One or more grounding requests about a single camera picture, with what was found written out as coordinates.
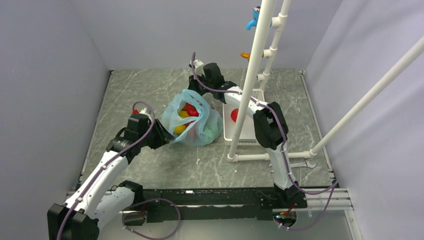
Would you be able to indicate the yellow fake banana bunch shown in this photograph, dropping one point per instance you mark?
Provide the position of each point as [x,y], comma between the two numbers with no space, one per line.
[183,114]

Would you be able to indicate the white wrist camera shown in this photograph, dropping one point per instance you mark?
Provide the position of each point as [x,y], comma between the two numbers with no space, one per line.
[198,67]
[145,111]

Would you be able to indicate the white perforated plastic basket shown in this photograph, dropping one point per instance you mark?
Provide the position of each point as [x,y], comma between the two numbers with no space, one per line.
[247,135]

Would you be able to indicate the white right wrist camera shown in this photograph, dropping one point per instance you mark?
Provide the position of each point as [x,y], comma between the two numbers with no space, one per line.
[198,67]

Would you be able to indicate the white pvc pipe rack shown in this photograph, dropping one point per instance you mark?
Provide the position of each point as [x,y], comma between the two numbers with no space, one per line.
[267,35]

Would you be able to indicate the blue printed plastic bag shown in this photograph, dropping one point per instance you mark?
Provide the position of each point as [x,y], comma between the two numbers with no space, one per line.
[201,130]

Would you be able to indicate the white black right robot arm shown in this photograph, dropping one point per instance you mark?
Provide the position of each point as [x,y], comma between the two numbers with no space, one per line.
[270,127]

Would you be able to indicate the red fake fruit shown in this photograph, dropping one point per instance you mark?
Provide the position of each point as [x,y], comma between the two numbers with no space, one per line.
[234,114]

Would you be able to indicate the silver open-end wrench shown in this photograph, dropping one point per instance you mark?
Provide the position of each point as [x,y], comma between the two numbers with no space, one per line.
[305,164]

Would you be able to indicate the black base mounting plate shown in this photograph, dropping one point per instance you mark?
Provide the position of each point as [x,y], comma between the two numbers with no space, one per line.
[260,203]

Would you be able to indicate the red fake tomato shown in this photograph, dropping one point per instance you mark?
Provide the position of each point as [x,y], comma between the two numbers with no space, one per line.
[191,110]

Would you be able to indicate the orange plastic faucet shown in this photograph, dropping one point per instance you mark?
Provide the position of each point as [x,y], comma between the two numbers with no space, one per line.
[248,55]

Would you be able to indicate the white diagonal pipe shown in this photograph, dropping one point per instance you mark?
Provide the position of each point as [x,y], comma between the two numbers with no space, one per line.
[400,66]

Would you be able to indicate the yellow fake mango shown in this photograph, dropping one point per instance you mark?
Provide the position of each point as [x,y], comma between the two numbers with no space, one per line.
[180,129]

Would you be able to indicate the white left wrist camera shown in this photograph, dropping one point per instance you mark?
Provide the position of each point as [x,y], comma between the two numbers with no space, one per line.
[145,111]

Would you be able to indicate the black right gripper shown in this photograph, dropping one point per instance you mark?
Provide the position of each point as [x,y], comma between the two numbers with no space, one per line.
[192,85]

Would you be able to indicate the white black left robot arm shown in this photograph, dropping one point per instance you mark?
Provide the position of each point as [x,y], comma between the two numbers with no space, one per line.
[90,208]

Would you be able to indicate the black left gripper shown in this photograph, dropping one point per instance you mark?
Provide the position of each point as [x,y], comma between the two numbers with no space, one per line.
[163,137]

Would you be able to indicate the blue plastic faucet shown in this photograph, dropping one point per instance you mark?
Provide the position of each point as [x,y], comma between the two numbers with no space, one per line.
[255,18]

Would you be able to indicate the aluminium extrusion rail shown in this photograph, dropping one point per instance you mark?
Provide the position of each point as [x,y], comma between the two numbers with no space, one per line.
[340,201]

